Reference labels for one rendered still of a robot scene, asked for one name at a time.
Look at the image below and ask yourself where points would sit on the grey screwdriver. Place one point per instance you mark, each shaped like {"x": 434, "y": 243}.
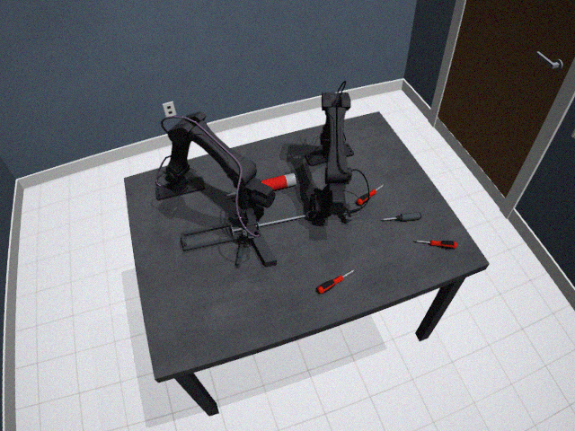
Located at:
{"x": 406, "y": 217}

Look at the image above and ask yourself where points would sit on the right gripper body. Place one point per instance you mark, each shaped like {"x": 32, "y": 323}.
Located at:
{"x": 249, "y": 209}

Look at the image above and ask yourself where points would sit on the white sealant cartridge with red and yellow stripes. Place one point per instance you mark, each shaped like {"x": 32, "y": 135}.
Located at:
{"x": 279, "y": 182}

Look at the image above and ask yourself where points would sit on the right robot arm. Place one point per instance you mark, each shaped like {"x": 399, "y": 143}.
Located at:
{"x": 201, "y": 134}

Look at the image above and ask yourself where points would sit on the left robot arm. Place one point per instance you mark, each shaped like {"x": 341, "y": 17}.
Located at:
{"x": 334, "y": 154}

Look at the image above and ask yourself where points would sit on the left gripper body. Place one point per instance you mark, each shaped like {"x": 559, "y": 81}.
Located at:
{"x": 320, "y": 203}

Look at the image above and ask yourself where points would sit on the red and black screwdriver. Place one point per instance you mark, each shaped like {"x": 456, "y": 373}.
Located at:
{"x": 330, "y": 284}
{"x": 443, "y": 244}
{"x": 362, "y": 200}

